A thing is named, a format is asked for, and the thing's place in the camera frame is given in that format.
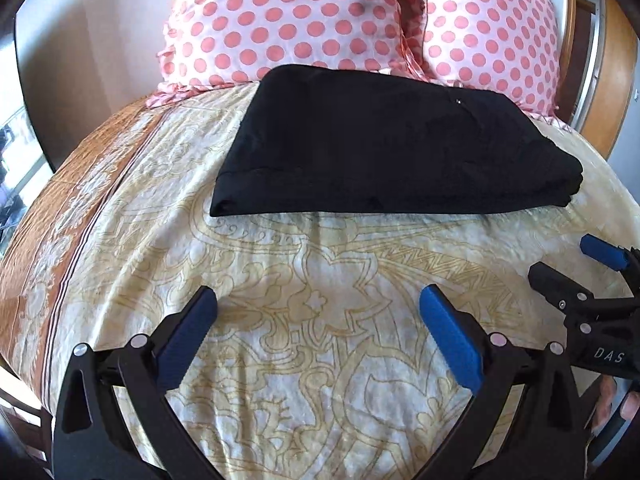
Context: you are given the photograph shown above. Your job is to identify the black flat screen television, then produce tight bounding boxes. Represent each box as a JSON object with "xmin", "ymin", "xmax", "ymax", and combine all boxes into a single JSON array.
[{"xmin": 0, "ymin": 10, "xmax": 57, "ymax": 243}]

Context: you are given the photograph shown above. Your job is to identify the person's right hand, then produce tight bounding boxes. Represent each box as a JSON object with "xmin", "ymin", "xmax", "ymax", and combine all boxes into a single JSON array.
[{"xmin": 589, "ymin": 376, "xmax": 640, "ymax": 432}]

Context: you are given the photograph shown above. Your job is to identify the black pants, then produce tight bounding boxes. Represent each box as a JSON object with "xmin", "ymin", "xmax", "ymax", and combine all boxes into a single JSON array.
[{"xmin": 209, "ymin": 64, "xmax": 585, "ymax": 218}]

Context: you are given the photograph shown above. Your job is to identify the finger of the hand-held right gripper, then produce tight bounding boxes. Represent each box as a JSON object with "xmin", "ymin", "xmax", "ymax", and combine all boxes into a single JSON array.
[
  {"xmin": 528, "ymin": 261, "xmax": 594, "ymax": 317},
  {"xmin": 580, "ymin": 234, "xmax": 640, "ymax": 274}
]

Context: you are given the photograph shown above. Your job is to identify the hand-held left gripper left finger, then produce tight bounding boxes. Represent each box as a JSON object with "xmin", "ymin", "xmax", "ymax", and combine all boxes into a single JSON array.
[{"xmin": 52, "ymin": 285, "xmax": 226, "ymax": 480}]

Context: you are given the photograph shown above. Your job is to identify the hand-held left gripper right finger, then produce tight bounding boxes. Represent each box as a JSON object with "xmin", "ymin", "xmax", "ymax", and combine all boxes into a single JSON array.
[{"xmin": 415, "ymin": 284, "xmax": 596, "ymax": 480}]

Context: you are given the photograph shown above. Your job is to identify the yellow patterned bed sheet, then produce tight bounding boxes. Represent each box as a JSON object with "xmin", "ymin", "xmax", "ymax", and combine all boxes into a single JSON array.
[{"xmin": 0, "ymin": 80, "xmax": 640, "ymax": 480}]

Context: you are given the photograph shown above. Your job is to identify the small pink polka dot pillow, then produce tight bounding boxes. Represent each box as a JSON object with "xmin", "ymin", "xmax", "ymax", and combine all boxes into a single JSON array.
[{"xmin": 400, "ymin": 0, "xmax": 562, "ymax": 129}]

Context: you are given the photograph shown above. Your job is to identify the large pink polka dot pillow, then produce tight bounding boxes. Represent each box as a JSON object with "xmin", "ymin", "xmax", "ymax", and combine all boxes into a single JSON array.
[{"xmin": 145, "ymin": 0, "xmax": 431, "ymax": 109}]

